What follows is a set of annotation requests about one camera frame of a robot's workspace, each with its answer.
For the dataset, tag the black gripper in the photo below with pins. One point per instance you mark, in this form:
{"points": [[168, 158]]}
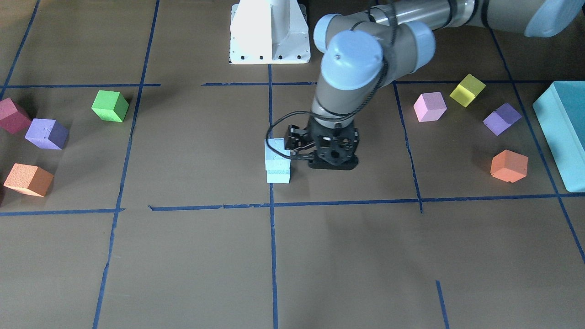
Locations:
{"points": [[296, 137]]}

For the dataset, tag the white pedestal column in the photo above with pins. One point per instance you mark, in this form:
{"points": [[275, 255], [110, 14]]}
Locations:
{"points": [[269, 32]]}

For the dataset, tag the green foam block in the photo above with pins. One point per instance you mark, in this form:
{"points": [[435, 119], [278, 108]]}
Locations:
{"points": [[110, 106]]}

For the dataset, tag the pink foam block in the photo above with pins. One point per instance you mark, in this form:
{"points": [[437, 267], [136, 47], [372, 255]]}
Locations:
{"points": [[430, 106]]}

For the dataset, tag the magenta foam block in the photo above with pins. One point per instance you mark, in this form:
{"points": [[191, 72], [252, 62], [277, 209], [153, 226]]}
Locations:
{"points": [[12, 117]]}

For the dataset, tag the purple foam block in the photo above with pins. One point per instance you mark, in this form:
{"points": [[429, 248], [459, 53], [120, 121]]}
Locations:
{"points": [[47, 134], [502, 118]]}

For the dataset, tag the orange foam block near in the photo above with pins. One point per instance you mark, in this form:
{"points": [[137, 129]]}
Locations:
{"points": [[29, 180]]}

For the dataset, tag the purple foam block near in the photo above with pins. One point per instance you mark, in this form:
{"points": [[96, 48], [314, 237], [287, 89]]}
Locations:
{"points": [[47, 134]]}

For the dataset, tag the purple foam block far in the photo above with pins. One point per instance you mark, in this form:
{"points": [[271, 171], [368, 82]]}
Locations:
{"points": [[502, 118]]}

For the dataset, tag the orange foam block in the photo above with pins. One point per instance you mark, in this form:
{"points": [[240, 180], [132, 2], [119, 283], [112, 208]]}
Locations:
{"points": [[29, 180], [509, 166]]}

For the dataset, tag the blue plastic bin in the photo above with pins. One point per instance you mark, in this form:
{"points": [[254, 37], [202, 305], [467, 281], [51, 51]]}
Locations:
{"points": [[560, 111]]}

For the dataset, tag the orange foam block far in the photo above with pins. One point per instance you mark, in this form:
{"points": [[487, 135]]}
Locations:
{"points": [[509, 166]]}

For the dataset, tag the yellow foam block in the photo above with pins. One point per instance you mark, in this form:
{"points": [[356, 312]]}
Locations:
{"points": [[467, 90]]}

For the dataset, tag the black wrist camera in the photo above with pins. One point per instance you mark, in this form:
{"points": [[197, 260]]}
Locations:
{"points": [[335, 153]]}

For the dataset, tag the light blue foam block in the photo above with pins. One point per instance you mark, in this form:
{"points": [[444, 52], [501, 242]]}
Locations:
{"points": [[278, 176], [273, 161]]}

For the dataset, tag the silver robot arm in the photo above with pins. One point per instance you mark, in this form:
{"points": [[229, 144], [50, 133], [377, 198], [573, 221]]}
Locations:
{"points": [[368, 50]]}

